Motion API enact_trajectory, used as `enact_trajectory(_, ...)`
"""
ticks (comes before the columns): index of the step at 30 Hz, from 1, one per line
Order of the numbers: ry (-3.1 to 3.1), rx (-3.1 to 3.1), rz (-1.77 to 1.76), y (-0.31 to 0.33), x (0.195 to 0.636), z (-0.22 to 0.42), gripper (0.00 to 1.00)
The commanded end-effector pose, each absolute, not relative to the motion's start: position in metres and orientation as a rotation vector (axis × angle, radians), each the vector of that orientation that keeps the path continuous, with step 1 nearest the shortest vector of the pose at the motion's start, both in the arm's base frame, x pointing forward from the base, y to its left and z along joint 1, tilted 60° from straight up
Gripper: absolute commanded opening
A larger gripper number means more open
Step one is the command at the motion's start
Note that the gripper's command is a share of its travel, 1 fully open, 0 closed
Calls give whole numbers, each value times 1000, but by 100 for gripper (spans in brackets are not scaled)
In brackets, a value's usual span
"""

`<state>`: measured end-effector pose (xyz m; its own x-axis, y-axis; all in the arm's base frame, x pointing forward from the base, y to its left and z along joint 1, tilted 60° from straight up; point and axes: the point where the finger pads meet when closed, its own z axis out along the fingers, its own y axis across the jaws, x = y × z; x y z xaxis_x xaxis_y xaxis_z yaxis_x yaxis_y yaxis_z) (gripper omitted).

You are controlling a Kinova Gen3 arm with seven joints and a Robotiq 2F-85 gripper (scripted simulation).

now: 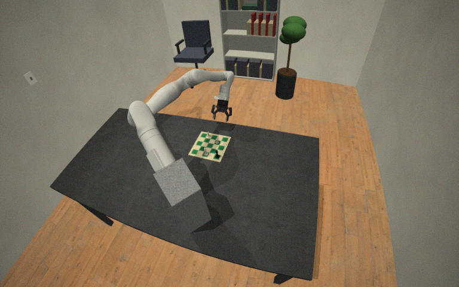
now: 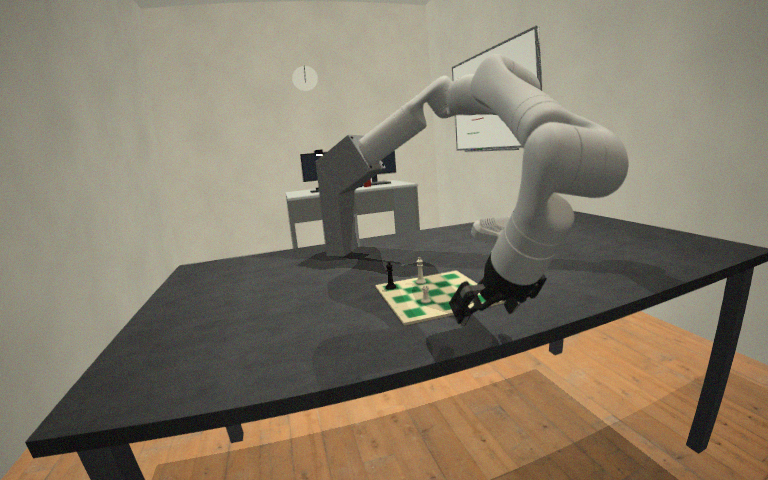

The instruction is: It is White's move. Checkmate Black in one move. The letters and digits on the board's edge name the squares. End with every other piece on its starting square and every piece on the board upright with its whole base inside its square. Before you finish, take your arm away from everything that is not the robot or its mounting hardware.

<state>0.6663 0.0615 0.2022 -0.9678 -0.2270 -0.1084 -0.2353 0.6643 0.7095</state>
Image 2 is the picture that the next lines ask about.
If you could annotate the black chess king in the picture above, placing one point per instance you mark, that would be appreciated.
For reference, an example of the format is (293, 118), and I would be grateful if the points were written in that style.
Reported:
(390, 284)

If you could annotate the white chess king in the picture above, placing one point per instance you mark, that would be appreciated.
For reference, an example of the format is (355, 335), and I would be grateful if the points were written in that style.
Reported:
(420, 279)

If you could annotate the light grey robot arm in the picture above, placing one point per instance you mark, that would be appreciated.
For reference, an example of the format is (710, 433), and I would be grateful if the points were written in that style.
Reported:
(557, 158)

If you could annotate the green and cream chessboard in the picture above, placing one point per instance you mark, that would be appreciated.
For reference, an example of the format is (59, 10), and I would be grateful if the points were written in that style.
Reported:
(405, 299)

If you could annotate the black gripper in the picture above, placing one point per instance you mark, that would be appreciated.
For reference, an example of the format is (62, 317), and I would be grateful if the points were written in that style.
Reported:
(488, 287)

